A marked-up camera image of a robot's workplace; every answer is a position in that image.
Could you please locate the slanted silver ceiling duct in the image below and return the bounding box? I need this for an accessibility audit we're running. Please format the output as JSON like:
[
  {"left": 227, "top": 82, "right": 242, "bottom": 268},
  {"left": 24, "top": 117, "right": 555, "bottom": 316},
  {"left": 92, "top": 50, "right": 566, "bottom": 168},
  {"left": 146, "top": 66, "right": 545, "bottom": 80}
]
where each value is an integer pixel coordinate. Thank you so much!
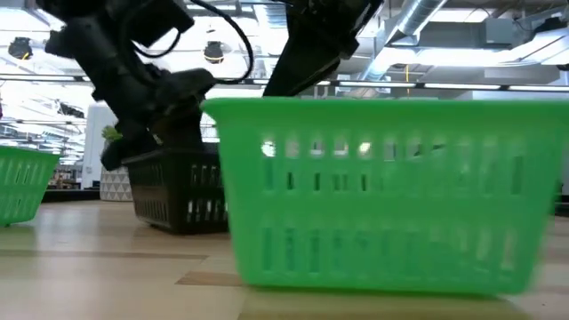
[{"left": 358, "top": 0, "right": 450, "bottom": 85}]

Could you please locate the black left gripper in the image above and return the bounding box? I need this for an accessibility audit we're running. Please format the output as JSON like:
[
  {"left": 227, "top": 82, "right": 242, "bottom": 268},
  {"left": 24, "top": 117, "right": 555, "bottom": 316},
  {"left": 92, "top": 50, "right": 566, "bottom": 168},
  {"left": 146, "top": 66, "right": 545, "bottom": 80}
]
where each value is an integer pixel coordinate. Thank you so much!
[{"left": 91, "top": 61, "right": 219, "bottom": 172}]

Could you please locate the succulent in triangle-patterned pot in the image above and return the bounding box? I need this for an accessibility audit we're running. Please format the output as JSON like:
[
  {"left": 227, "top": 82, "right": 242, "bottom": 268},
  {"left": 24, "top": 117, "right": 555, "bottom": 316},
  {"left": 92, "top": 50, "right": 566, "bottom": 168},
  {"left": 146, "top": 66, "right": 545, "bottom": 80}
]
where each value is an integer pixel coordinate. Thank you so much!
[{"left": 98, "top": 125, "right": 134, "bottom": 203}]

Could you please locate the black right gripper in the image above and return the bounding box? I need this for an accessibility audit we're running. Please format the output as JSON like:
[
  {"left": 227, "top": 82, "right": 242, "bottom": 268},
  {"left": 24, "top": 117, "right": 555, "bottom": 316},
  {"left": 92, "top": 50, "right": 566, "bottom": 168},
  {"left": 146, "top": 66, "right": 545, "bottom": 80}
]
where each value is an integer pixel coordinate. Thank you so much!
[{"left": 261, "top": 0, "right": 383, "bottom": 98}]

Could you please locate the green slotted plastic basket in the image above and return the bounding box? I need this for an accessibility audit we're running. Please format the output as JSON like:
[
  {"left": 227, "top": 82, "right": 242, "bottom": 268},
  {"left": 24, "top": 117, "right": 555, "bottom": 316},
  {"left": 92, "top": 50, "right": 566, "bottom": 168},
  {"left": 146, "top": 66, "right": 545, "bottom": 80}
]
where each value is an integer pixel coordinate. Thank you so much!
[
  {"left": 202, "top": 96, "right": 569, "bottom": 297},
  {"left": 0, "top": 145, "right": 61, "bottom": 228}
]

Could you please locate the black ceiling device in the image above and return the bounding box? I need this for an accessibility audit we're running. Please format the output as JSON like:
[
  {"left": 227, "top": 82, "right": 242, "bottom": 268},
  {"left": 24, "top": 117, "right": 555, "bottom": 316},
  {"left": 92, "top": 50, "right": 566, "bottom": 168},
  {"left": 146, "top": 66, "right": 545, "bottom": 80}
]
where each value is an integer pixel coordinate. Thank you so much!
[
  {"left": 203, "top": 40, "right": 226, "bottom": 65},
  {"left": 7, "top": 36, "right": 33, "bottom": 60}
]

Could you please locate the black table frame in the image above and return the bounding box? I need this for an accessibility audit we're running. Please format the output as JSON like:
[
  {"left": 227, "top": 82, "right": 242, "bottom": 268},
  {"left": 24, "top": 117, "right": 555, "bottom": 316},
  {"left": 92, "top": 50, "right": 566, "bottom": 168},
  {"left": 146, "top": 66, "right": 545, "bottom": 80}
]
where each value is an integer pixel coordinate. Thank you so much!
[{"left": 42, "top": 188, "right": 101, "bottom": 204}]

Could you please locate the long ceiling light bar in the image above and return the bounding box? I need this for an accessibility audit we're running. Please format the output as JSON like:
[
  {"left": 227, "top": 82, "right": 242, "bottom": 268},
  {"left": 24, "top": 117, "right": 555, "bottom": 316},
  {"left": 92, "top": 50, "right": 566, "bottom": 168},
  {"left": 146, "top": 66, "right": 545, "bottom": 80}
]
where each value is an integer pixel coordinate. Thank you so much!
[
  {"left": 251, "top": 78, "right": 569, "bottom": 93},
  {"left": 0, "top": 74, "right": 92, "bottom": 84}
]

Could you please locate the black slotted plastic basket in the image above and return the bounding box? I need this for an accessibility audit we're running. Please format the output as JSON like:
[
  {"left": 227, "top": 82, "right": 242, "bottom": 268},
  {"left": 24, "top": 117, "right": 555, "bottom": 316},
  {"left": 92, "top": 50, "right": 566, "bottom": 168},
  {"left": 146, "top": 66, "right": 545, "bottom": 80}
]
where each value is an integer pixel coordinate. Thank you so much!
[{"left": 122, "top": 148, "right": 230, "bottom": 236}]

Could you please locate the silver spiral ceiling duct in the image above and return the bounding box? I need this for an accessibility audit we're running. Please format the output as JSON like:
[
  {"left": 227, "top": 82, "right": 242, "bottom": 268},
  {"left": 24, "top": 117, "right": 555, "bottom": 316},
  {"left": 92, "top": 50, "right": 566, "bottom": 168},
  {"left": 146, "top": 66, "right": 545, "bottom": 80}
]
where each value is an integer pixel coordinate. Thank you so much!
[{"left": 253, "top": 3, "right": 288, "bottom": 90}]

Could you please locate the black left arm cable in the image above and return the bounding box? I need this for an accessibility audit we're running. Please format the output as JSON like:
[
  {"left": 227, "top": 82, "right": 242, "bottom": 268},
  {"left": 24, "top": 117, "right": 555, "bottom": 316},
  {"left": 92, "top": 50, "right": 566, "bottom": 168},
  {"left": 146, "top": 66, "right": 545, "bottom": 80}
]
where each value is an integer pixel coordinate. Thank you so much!
[{"left": 119, "top": 0, "right": 255, "bottom": 86}]

